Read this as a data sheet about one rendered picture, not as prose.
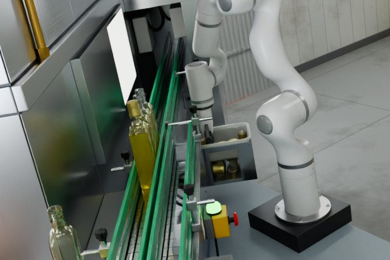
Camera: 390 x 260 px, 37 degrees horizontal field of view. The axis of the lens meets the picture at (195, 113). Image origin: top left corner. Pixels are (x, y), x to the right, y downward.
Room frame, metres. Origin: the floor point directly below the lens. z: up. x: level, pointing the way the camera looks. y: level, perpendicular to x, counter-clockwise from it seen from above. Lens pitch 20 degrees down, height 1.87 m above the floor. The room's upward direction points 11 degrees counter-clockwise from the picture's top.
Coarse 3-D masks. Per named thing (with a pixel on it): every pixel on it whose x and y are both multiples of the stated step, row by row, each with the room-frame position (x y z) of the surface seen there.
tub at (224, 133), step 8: (216, 128) 2.14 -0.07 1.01; (224, 128) 2.14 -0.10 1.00; (232, 128) 2.14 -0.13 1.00; (240, 128) 2.13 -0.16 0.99; (248, 128) 2.07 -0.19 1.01; (216, 136) 2.14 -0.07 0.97; (224, 136) 2.14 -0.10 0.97; (232, 136) 2.13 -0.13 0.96; (248, 136) 1.99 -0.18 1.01; (216, 144) 1.98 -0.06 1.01; (224, 144) 1.98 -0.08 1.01
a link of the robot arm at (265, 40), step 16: (256, 0) 1.76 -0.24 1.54; (272, 0) 1.80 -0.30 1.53; (256, 16) 1.82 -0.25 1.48; (272, 16) 1.78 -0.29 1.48; (256, 32) 1.77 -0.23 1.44; (272, 32) 1.75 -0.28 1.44; (256, 48) 1.76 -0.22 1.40; (272, 48) 1.74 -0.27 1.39; (272, 64) 1.73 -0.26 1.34; (288, 64) 1.75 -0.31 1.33; (272, 80) 1.79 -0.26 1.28; (288, 80) 1.76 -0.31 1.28; (304, 80) 1.76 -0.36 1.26; (304, 96) 1.74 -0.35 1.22
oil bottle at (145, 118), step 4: (144, 116) 1.72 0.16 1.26; (148, 116) 1.74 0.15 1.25; (144, 120) 1.70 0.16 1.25; (148, 120) 1.71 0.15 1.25; (148, 124) 1.70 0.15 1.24; (152, 128) 1.74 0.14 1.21; (152, 132) 1.73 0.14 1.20; (152, 136) 1.71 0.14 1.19; (152, 140) 1.70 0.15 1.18; (152, 144) 1.70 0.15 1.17; (156, 148) 1.74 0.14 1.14; (156, 152) 1.72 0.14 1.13; (156, 156) 1.71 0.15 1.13
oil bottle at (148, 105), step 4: (144, 104) 1.83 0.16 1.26; (148, 104) 1.83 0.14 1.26; (148, 108) 1.82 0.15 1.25; (152, 108) 1.85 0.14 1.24; (152, 112) 1.83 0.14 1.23; (152, 116) 1.82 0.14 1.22; (156, 124) 1.86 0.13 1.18; (156, 128) 1.84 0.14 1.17; (156, 132) 1.82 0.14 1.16; (156, 136) 1.82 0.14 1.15
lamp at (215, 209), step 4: (208, 204) 1.53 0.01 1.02; (212, 204) 1.52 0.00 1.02; (216, 204) 1.52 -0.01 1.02; (220, 204) 1.53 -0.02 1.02; (208, 208) 1.51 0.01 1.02; (212, 208) 1.51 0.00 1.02; (216, 208) 1.51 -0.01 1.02; (220, 208) 1.51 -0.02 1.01; (208, 212) 1.51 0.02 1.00; (212, 212) 1.51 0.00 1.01; (216, 212) 1.51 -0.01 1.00; (220, 212) 1.51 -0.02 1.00
